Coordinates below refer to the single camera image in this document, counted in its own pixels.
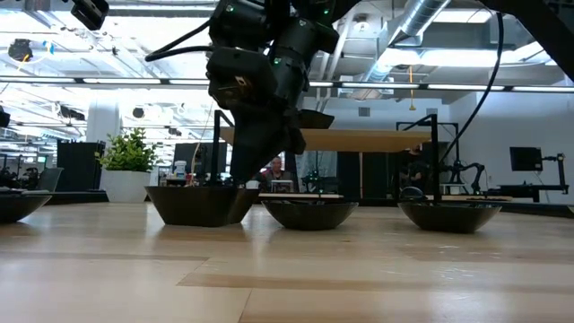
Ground black cabinet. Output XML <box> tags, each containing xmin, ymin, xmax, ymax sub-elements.
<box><xmin>57</xmin><ymin>141</ymin><xmax>107</xmax><ymax>193</ymax></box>

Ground silver spiral ceiling duct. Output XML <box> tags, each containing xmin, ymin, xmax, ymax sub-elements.
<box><xmin>349</xmin><ymin>0</ymin><xmax>452</xmax><ymax>98</ymax></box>

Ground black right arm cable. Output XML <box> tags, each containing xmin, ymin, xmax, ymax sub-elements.
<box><xmin>439</xmin><ymin>11</ymin><xmax>506</xmax><ymax>165</ymax></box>

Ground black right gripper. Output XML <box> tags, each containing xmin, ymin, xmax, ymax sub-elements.
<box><xmin>230</xmin><ymin>105</ymin><xmax>308</xmax><ymax>185</ymax></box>

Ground black ceiling cable reel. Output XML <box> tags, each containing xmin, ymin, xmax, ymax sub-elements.
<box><xmin>7</xmin><ymin>38</ymin><xmax>35</xmax><ymax>63</ymax></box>

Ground long ceiling light strip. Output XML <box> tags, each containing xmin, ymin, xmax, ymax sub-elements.
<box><xmin>0</xmin><ymin>75</ymin><xmax>574</xmax><ymax>94</ymax></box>

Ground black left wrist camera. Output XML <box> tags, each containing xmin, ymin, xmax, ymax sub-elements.
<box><xmin>70</xmin><ymin>0</ymin><xmax>110</xmax><ymax>31</ymax></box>

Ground wooden shelf riser black legs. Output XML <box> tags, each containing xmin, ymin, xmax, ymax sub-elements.
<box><xmin>208</xmin><ymin>109</ymin><xmax>440</xmax><ymax>210</ymax></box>

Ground small black monitor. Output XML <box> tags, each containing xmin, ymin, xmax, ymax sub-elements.
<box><xmin>509</xmin><ymin>146</ymin><xmax>544</xmax><ymax>173</ymax></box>

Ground black leaf-shaped mini plate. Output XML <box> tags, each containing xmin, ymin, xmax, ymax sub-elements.
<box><xmin>261</xmin><ymin>199</ymin><xmax>360</xmax><ymax>232</ymax></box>
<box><xmin>398</xmin><ymin>201</ymin><xmax>501</xmax><ymax>234</ymax></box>
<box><xmin>0</xmin><ymin>192</ymin><xmax>53</xmax><ymax>224</ymax></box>

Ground large black monitor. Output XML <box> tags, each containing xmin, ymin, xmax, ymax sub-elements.
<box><xmin>173</xmin><ymin>142</ymin><xmax>228</xmax><ymax>186</ymax></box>

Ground black right camera cable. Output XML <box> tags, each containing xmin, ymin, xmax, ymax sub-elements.
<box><xmin>143</xmin><ymin>17</ymin><xmax>214</xmax><ymax>63</ymax></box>

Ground person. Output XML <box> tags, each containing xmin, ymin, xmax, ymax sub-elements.
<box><xmin>262</xmin><ymin>155</ymin><xmax>292</xmax><ymax>183</ymax></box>
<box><xmin>398</xmin><ymin>144</ymin><xmax>434</xmax><ymax>189</ymax></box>

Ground green plant in white pot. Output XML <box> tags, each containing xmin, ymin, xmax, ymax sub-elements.
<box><xmin>94</xmin><ymin>127</ymin><xmax>159</xmax><ymax>204</ymax></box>

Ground dark domed object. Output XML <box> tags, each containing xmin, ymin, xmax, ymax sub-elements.
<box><xmin>398</xmin><ymin>186</ymin><xmax>430</xmax><ymax>204</ymax></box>

